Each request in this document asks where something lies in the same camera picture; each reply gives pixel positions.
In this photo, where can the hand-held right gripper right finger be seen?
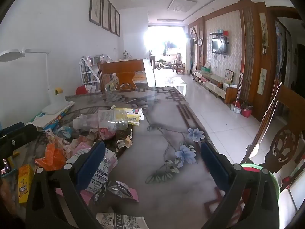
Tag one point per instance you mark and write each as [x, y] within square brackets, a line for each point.
[214, 167]

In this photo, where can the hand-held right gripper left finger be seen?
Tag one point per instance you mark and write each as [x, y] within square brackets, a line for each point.
[91, 165]

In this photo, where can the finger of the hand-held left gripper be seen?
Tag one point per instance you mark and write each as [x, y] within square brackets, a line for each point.
[23, 136]

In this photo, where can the green rimmed trash bin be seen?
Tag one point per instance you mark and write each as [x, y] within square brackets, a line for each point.
[251, 167]

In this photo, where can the pink strawberry snack wrapper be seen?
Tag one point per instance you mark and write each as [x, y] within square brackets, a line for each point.
[121, 190]

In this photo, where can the blue white wrapper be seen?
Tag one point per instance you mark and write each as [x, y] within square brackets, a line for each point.
[64, 131]

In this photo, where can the yellow white carton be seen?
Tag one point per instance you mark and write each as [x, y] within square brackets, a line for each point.
[133, 116]

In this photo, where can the white blue printed packet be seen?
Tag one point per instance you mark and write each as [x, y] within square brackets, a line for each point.
[107, 164]

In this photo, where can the pink flat packet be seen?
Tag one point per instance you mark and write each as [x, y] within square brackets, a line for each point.
[79, 148]

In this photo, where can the stack of books and papers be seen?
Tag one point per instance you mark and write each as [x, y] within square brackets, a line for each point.
[44, 120]

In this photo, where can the yellow snack box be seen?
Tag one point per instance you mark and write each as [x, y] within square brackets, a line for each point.
[25, 183]

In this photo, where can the pink crumpled wrapper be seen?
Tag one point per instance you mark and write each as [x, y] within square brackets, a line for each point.
[107, 133]

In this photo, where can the orange plastic wrapper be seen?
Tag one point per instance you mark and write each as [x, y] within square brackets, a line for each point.
[53, 156]

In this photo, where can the cartoon printed blue book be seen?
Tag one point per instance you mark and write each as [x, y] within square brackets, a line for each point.
[58, 121]

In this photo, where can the white crumpled tissue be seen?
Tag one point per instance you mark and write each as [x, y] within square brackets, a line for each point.
[82, 122]

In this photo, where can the white desk lamp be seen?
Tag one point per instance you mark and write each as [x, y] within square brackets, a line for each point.
[51, 99]

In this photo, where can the clear plastic bottle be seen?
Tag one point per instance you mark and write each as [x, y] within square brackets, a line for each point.
[108, 120]

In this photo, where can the black white printed paper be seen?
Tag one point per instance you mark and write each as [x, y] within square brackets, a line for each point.
[121, 221]

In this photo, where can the red bucket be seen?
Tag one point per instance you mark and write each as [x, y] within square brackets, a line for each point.
[246, 111]

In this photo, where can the mop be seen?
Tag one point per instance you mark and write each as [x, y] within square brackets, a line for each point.
[237, 100]

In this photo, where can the red bag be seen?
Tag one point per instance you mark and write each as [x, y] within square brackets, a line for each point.
[81, 90]

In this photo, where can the carved wooden chair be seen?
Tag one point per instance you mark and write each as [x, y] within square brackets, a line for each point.
[283, 143]

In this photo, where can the white plastic bag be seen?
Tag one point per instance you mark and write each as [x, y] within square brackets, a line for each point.
[90, 88]

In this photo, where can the wooden television cabinet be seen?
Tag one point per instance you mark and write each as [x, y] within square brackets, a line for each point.
[219, 85]

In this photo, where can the white bookshelf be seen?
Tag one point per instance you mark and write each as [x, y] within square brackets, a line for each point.
[87, 74]

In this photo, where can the small framed picture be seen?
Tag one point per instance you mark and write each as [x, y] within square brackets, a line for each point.
[229, 75]

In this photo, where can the white coffee table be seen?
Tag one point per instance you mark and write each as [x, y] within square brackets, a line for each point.
[171, 83]

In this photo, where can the green plant scroll picture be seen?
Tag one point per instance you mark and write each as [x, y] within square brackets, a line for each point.
[262, 81]

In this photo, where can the wooden dining chair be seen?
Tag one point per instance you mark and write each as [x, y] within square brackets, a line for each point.
[119, 68]

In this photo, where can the white child's bike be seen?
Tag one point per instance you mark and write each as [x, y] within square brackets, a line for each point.
[163, 64]

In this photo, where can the square ceiling lamp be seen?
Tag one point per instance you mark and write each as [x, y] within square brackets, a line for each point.
[182, 4]

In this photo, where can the wall mounted television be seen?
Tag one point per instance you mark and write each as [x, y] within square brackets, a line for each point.
[219, 46]

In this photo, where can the round wall clock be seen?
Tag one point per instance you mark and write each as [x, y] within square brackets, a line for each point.
[200, 42]

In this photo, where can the tall wall scroll picture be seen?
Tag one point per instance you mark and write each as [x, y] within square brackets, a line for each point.
[263, 32]

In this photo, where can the large dark framed wall picture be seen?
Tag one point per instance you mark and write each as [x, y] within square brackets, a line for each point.
[95, 4]

